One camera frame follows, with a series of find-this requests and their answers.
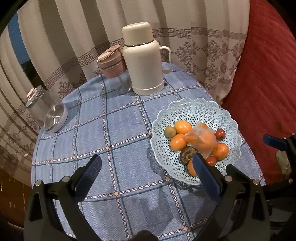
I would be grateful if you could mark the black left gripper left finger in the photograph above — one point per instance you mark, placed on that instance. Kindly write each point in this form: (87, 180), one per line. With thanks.
(42, 221)

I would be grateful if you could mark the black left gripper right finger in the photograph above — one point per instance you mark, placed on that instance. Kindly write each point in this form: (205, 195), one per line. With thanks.
(241, 212)

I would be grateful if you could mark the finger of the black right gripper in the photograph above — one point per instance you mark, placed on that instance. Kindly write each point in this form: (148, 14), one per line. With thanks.
(274, 141)

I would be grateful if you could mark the red cherry tomato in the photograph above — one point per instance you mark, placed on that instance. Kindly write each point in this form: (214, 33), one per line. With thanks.
(211, 161)
(220, 134)

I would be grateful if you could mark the large orange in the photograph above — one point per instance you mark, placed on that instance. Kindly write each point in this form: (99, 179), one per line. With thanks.
(191, 169)

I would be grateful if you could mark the plastic bag of orange pieces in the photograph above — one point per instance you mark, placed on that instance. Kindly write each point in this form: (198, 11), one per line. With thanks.
(202, 138)

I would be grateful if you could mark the dark brown wrinkled fruit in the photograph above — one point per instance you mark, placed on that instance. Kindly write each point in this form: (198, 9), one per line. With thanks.
(186, 154)

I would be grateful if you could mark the small mandarin orange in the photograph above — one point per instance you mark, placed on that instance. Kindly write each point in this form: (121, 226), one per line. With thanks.
(177, 143)

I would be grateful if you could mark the oval orange kumquat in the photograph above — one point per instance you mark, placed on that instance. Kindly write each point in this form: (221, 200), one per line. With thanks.
(182, 127)

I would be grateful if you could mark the small greenish fruit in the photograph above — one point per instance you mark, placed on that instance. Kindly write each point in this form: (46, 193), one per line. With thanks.
(170, 132)

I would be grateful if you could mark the red bed cover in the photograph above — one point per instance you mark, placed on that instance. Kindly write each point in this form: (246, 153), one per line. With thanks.
(262, 97)

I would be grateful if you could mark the blue patterned tablecloth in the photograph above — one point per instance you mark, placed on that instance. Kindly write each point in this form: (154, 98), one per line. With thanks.
(132, 191)

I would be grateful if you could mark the light blue lattice basket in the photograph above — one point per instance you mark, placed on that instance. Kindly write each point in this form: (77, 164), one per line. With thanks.
(210, 126)

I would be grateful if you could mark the steel bowl white rim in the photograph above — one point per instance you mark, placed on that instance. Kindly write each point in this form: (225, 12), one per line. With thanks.
(55, 118)

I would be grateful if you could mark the glass kettle with lid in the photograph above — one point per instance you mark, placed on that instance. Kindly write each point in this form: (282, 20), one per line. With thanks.
(39, 101)

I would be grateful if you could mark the white thermos jug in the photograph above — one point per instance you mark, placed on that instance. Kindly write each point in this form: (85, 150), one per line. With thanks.
(142, 55)

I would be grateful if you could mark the pink lidded glass jar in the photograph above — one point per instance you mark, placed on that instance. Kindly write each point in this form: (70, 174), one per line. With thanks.
(113, 66)

